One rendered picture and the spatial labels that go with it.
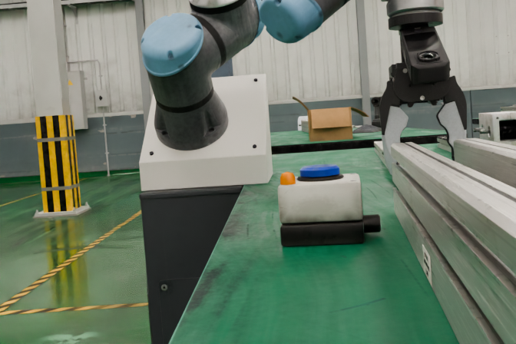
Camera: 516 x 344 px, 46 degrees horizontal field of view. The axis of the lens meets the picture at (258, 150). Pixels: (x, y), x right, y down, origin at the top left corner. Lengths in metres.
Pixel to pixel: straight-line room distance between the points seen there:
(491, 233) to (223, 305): 0.23
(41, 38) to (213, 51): 5.98
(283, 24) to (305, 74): 10.88
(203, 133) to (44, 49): 5.91
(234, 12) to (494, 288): 0.96
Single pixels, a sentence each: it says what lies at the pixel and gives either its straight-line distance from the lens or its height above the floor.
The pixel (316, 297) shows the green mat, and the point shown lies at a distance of 0.43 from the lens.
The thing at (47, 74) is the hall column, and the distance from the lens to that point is 7.00.
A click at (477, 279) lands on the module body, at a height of 0.83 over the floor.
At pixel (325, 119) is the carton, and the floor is 0.88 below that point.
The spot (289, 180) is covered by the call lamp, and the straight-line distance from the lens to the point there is 0.58.
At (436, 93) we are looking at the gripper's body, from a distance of 0.82.
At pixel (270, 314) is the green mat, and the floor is 0.78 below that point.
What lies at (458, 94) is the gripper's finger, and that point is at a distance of 0.83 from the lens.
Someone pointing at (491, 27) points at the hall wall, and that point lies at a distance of 12.45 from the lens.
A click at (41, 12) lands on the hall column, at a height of 2.22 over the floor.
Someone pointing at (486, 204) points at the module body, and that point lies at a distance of 0.26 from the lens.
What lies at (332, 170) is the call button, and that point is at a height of 0.85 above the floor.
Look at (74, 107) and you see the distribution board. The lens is 12.01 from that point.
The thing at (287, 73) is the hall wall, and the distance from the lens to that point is 11.71.
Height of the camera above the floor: 0.90
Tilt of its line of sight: 3 degrees down
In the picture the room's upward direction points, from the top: 4 degrees counter-clockwise
